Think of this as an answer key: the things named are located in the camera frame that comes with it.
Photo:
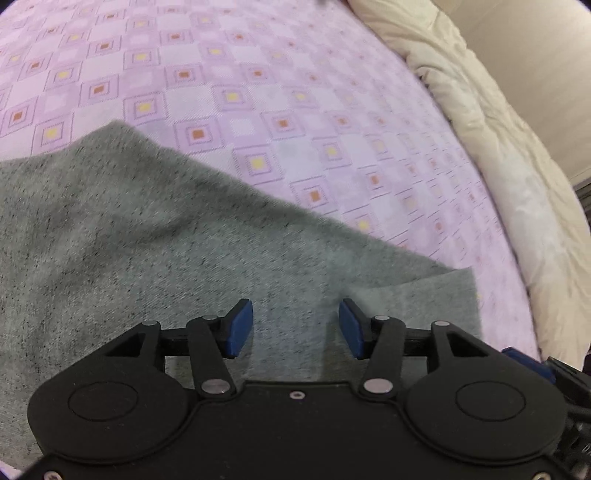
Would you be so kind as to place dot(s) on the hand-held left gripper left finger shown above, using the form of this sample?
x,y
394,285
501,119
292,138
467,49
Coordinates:
x,y
240,327

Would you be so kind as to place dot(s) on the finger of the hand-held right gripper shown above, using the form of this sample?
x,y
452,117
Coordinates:
x,y
531,362

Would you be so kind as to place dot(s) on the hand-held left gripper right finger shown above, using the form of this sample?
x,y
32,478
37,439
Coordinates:
x,y
352,327

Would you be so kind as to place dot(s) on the grey towel blanket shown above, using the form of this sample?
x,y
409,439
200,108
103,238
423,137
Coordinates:
x,y
138,240

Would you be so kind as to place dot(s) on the cream duvet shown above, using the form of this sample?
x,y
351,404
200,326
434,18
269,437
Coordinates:
x,y
517,152

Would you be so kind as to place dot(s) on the purple checked bed sheet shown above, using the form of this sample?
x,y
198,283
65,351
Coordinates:
x,y
258,83

